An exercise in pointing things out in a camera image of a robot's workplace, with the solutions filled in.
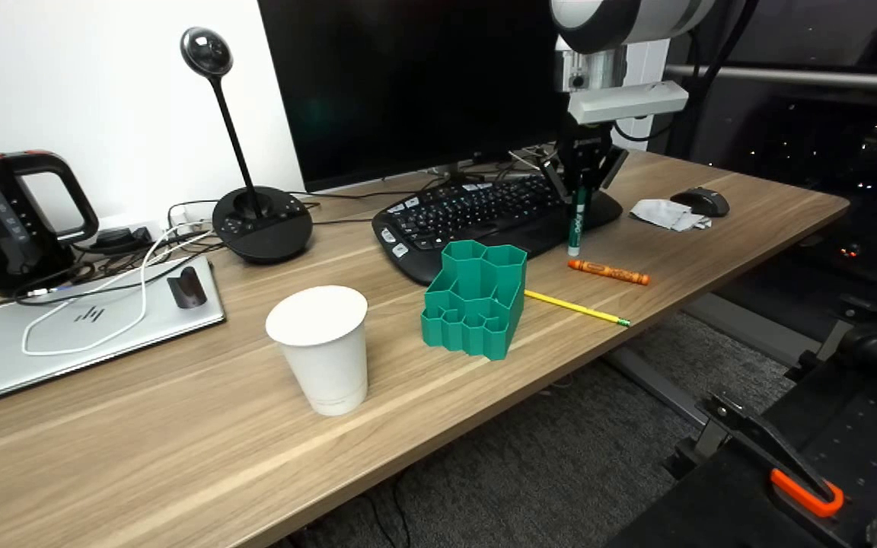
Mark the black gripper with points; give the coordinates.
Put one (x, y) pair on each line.
(587, 147)

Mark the green and white marker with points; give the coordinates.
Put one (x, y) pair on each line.
(578, 223)

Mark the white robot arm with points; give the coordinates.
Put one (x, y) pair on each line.
(596, 42)

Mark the black keyboard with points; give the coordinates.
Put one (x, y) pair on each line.
(523, 211)

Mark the orange crayon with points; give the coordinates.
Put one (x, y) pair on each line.
(611, 273)

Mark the black computer mouse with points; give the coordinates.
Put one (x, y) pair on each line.
(707, 203)

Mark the yellow pencil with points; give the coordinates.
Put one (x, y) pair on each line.
(578, 308)

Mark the green plastic organizer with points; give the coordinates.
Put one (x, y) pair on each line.
(475, 298)

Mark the black computer monitor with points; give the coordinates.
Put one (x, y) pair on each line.
(384, 86)

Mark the white paper cup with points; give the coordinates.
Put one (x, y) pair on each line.
(322, 333)

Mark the black webcam on stand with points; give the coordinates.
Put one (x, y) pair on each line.
(258, 223)

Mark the small black dongle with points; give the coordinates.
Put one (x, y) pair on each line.
(188, 291)

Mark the silver laptop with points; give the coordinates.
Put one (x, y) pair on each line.
(59, 340)

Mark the orange handled clamp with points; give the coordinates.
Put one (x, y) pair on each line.
(787, 469)

